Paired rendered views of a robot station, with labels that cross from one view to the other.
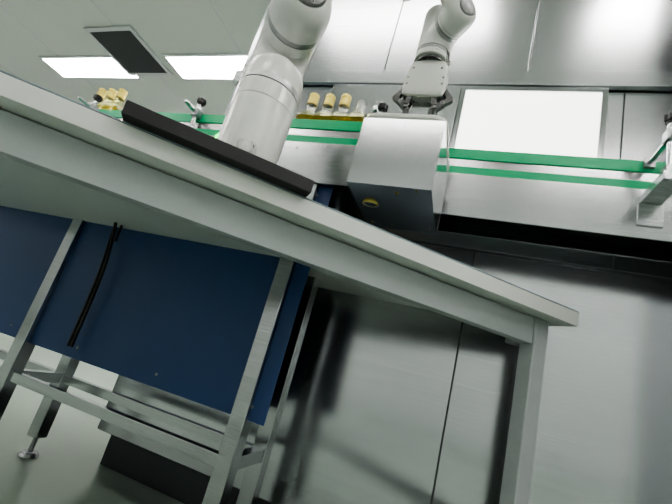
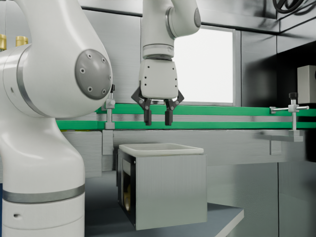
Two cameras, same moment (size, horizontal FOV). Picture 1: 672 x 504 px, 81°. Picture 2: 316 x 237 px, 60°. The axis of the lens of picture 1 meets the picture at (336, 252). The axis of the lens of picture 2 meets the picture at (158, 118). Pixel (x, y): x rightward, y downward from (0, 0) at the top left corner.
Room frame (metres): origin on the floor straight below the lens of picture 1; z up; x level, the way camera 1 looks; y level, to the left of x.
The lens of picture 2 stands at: (0.23, 0.35, 1.07)
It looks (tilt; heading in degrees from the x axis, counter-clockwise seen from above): 1 degrees up; 321
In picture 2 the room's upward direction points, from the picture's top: straight up
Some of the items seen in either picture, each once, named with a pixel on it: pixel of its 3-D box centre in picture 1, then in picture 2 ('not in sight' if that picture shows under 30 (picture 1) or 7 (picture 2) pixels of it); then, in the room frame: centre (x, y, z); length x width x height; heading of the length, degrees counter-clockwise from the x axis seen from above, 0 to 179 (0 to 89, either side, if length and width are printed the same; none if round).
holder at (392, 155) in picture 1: (403, 185); (154, 179); (0.82, -0.11, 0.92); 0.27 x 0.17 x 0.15; 160
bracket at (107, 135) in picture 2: not in sight; (106, 141); (0.94, -0.03, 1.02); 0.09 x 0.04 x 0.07; 160
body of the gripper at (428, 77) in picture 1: (426, 81); (158, 77); (0.79, -0.10, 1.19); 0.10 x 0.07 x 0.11; 70
